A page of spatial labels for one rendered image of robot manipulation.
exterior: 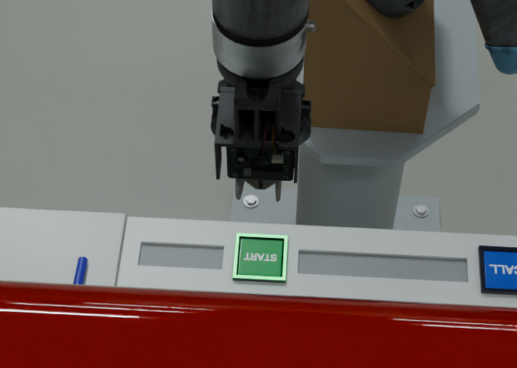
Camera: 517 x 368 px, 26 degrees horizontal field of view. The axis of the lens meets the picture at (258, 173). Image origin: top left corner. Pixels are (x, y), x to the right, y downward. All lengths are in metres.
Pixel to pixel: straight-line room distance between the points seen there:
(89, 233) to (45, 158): 1.30
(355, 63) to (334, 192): 0.32
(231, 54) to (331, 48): 0.50
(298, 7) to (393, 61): 0.55
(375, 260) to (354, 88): 0.29
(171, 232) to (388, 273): 0.24
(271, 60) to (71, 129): 1.71
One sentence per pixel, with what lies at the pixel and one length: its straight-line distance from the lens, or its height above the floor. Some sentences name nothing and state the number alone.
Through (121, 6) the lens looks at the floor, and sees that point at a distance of 2.79.
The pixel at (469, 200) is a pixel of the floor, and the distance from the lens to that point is 2.45.
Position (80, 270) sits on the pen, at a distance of 1.19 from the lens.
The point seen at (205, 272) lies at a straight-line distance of 1.19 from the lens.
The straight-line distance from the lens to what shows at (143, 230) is 1.22.
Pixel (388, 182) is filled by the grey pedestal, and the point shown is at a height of 0.64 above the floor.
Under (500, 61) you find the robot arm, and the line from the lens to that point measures 1.28.
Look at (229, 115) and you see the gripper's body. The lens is 0.95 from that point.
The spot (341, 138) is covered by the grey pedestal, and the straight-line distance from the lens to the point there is 1.47.
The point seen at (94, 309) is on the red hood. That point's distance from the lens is 0.19.
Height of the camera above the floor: 1.98
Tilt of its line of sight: 54 degrees down
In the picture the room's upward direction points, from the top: straight up
